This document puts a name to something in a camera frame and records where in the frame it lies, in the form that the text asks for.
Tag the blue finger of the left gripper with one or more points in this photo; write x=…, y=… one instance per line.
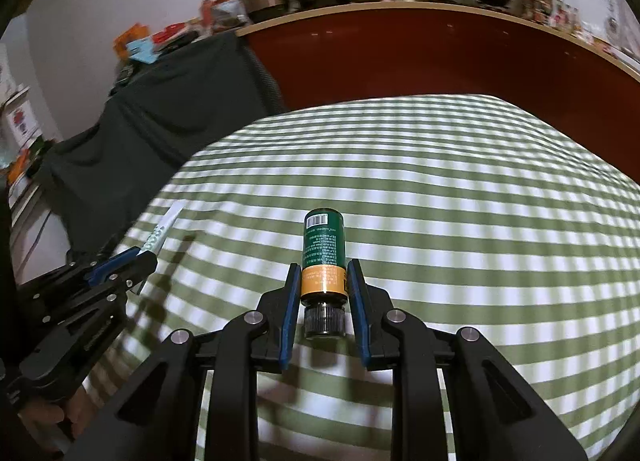
x=99, y=273
x=129, y=276

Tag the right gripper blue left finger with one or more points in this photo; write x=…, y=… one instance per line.
x=290, y=308

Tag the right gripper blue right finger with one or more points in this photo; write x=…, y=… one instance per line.
x=360, y=308

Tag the dark green medicine bottle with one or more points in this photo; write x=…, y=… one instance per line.
x=324, y=279

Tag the white long toothpaste box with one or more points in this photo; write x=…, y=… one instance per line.
x=156, y=239

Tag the red kitchen cabinets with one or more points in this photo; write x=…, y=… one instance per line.
x=390, y=49

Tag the dark green draped cloth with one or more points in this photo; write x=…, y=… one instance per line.
x=100, y=181

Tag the green checkered tablecloth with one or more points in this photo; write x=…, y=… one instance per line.
x=465, y=209

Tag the orange paper bag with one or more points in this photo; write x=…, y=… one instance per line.
x=137, y=31

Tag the spice bottle rack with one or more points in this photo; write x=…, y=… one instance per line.
x=544, y=12

